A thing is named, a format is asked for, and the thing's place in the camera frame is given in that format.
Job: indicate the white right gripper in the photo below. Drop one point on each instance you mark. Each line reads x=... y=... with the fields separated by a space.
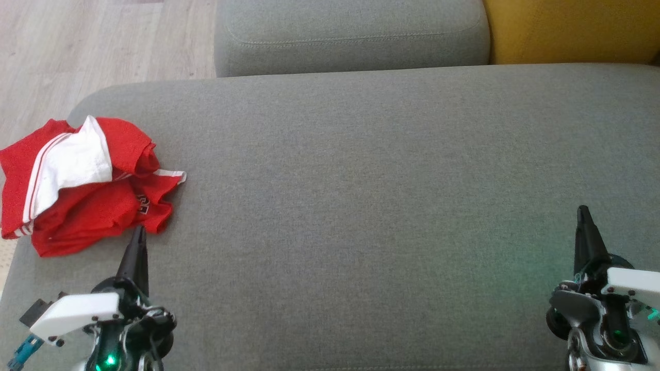
x=634 y=283

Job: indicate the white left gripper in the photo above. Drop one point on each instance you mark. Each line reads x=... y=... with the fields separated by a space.
x=77 y=312

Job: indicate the red shorts with white stripe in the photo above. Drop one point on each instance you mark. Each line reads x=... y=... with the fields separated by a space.
x=87 y=221

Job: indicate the red jersey with white panels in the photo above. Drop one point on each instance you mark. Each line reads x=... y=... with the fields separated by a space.
x=77 y=159

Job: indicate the cream rug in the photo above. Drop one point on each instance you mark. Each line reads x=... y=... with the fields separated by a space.
x=6 y=268

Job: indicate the yellow sofa cushion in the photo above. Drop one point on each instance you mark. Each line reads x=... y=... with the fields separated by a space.
x=567 y=31

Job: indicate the grey sofa seat cushion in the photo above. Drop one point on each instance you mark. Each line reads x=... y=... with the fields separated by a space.
x=361 y=206

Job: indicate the grey sofa back cushion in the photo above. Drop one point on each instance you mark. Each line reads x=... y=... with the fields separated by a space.
x=350 y=36

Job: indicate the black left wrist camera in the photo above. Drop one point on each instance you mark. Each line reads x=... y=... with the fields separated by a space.
x=36 y=309

